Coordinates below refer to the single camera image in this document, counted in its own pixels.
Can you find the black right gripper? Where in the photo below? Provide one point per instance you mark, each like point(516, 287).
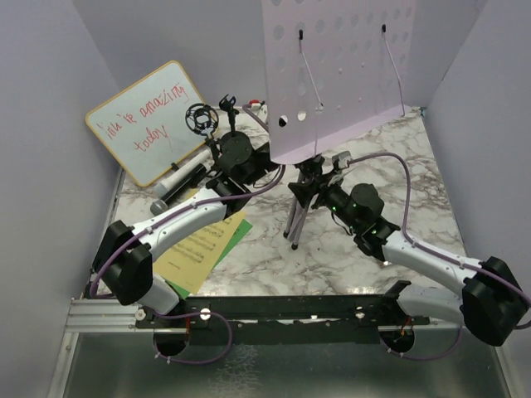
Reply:
point(306, 191)

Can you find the black round-base mic stand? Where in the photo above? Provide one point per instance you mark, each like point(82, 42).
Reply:
point(228, 105)

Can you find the green sheet music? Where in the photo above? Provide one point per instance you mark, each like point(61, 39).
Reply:
point(238, 234)

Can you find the black tripod mic stand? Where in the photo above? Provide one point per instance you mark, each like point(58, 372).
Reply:
point(203, 120)

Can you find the black condenser microphone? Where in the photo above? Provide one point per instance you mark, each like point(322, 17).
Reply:
point(190, 180)

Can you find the lilac music stand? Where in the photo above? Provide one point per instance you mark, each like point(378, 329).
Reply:
point(333, 70)

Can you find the yellow sheet music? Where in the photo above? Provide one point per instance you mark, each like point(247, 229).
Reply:
point(199, 257)

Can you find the white handheld microphone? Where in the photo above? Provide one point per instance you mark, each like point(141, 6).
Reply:
point(165, 185)

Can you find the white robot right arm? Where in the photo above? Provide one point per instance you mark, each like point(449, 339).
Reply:
point(480, 295)

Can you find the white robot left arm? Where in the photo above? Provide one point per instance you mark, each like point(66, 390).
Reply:
point(124, 260)

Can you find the yellow-framed whiteboard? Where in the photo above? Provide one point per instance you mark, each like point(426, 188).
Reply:
point(144, 126)

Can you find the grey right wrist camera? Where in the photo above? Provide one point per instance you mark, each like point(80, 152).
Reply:
point(341, 161)

